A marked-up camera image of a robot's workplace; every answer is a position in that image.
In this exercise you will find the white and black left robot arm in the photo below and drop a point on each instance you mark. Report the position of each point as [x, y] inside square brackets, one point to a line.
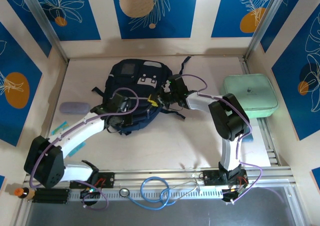
[82, 131]

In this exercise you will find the lilac glasses case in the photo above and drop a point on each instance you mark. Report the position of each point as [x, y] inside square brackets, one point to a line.
[74, 108]

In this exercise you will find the aluminium side rail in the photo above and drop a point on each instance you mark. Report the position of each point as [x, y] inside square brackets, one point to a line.
[271, 156]

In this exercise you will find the small blue box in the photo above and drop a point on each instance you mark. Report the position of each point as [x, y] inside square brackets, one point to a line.
[248, 137]

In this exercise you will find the blue printed tissue packet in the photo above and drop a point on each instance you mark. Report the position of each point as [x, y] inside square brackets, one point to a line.
[58, 129]

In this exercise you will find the aluminium frame post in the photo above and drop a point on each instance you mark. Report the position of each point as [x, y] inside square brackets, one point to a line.
[264, 23]
[45, 23]

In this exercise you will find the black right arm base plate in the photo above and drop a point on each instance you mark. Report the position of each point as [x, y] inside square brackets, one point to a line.
[210, 178]

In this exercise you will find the navy blue backpack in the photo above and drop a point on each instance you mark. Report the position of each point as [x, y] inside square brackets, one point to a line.
[140, 91]

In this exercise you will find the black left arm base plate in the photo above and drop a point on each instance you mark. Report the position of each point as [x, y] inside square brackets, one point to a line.
[110, 179]

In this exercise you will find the blue floral wall poster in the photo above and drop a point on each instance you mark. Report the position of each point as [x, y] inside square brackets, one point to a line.
[225, 11]
[282, 18]
[175, 23]
[30, 33]
[15, 61]
[75, 31]
[287, 86]

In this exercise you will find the blue stethoscope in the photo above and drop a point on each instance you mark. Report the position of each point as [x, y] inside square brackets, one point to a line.
[124, 192]

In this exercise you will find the aluminium front rail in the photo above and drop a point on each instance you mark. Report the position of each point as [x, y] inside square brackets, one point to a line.
[155, 176]

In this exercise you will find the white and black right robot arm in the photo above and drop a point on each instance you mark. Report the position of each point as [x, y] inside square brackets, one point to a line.
[200, 103]

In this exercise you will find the mint green zip case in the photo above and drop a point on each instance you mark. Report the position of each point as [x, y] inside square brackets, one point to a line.
[262, 96]

